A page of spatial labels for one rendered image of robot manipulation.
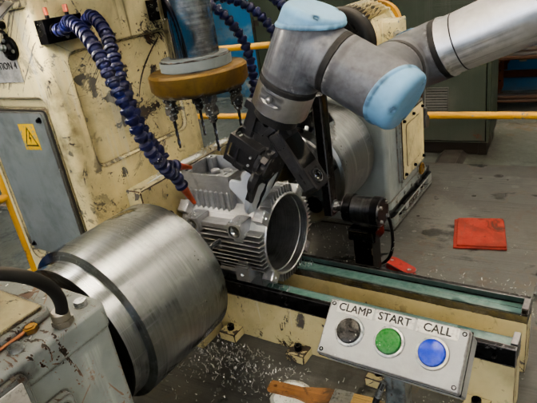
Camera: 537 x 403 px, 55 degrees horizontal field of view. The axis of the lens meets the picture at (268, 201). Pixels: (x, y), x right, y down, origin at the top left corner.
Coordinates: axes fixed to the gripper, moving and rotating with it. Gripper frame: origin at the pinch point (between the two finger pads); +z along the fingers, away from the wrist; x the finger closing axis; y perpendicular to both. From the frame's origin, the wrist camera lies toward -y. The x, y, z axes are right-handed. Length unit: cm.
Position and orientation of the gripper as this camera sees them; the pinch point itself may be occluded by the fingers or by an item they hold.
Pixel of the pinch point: (253, 209)
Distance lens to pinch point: 92.8
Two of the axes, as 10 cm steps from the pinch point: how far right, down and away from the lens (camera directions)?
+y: -7.9, -5.5, 2.7
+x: -5.4, 4.1, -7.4
